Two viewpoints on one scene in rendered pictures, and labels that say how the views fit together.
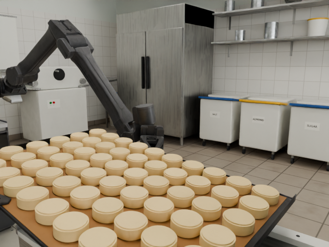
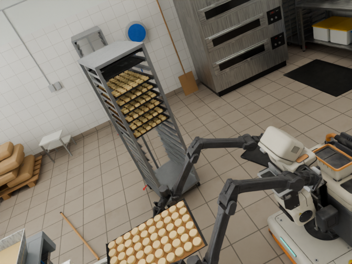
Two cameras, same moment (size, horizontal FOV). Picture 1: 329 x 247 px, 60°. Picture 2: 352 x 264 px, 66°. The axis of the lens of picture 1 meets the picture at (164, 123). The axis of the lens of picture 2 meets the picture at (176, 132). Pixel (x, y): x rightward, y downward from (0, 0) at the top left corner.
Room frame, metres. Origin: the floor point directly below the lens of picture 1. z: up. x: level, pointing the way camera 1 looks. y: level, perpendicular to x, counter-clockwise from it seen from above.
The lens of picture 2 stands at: (1.62, -0.41, 2.32)
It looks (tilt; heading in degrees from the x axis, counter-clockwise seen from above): 31 degrees down; 135
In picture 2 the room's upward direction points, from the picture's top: 23 degrees counter-clockwise
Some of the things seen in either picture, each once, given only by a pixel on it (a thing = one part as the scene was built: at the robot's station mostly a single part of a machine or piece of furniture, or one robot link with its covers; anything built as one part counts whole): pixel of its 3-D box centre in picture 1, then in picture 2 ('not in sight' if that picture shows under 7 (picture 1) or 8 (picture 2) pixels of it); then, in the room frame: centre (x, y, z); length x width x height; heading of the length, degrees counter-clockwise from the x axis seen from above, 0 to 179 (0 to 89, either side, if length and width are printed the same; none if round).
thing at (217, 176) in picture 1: (214, 175); not in sight; (0.58, -0.11, 0.97); 0.05 x 0.05 x 0.02
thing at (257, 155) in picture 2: not in sight; (270, 154); (0.55, 2.03, 0.01); 0.60 x 0.40 x 0.03; 164
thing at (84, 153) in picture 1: (84, 154); (173, 234); (0.66, 0.19, 1.00); 0.05 x 0.05 x 0.02
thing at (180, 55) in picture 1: (162, 76); not in sight; (4.89, 0.03, 1.02); 1.40 x 0.91 x 2.05; 50
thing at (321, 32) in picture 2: not in sight; (330, 29); (0.77, 5.09, 0.36); 0.46 x 0.38 x 0.26; 49
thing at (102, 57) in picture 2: not in sight; (145, 128); (-0.45, 1.25, 0.93); 0.64 x 0.51 x 1.78; 155
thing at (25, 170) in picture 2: not in sight; (21, 169); (-3.49, 0.73, 0.19); 0.72 x 0.42 x 0.15; 145
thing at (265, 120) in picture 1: (265, 126); not in sight; (3.87, -1.40, 0.39); 0.64 x 0.54 x 0.77; 141
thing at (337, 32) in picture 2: not in sight; (349, 31); (1.08, 4.84, 0.36); 0.46 x 0.38 x 0.26; 50
